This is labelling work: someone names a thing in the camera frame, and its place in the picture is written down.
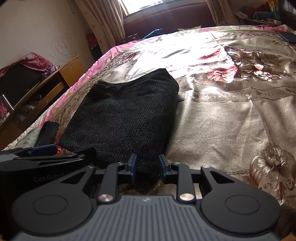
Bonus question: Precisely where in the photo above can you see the wooden tv cabinet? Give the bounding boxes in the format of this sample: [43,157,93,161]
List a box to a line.
[1,56,86,149]

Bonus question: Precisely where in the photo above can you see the maroon window seat cushion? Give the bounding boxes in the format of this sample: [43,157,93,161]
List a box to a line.
[123,1,216,38]

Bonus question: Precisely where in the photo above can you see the dark grey checked pants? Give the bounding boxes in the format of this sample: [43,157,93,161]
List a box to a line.
[59,69,179,174]

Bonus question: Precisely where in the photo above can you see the beige left curtain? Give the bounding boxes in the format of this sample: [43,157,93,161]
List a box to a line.
[76,0,125,54]

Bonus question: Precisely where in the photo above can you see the black television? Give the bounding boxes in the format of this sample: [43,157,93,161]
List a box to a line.
[1,64,44,107]

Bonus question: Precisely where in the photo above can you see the beige curtain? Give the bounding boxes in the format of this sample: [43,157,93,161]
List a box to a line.
[76,0,125,54]
[206,0,239,26]

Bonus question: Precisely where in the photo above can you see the cluttered bedside items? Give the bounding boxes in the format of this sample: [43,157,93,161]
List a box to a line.
[232,1,281,24]

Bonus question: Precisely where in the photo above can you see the black smartphone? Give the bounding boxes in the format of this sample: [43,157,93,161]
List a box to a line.
[277,32,296,45]

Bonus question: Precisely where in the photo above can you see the pink cloth on television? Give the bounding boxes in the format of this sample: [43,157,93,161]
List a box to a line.
[0,52,60,78]

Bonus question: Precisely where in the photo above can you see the floral satin bedspread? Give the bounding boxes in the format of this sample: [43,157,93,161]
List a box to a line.
[4,25,295,209]

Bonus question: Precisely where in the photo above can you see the black folded garment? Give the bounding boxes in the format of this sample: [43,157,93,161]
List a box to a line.
[35,121,59,147]

